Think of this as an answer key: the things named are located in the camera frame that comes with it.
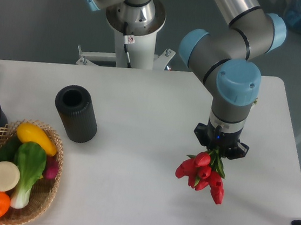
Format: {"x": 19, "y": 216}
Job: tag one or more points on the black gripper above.
{"x": 211, "y": 138}

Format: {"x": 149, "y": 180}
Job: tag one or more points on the red tulip bouquet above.
{"x": 204, "y": 169}

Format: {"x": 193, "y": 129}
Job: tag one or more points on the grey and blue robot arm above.
{"x": 223, "y": 64}

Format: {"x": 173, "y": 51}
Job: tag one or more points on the black ribbed vase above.
{"x": 75, "y": 108}

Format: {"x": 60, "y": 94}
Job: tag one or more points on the purple radish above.
{"x": 51, "y": 168}

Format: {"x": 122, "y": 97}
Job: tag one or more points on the woven wicker basket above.
{"x": 44, "y": 191}

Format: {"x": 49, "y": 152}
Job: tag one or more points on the green bok choy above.
{"x": 30, "y": 160}

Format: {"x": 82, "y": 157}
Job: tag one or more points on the yellow squash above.
{"x": 27, "y": 132}

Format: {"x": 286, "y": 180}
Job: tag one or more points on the dark green cucumber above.
{"x": 9, "y": 149}

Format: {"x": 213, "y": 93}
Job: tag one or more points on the cream round bun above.
{"x": 9, "y": 176}

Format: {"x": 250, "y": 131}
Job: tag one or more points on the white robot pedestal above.
{"x": 135, "y": 35}

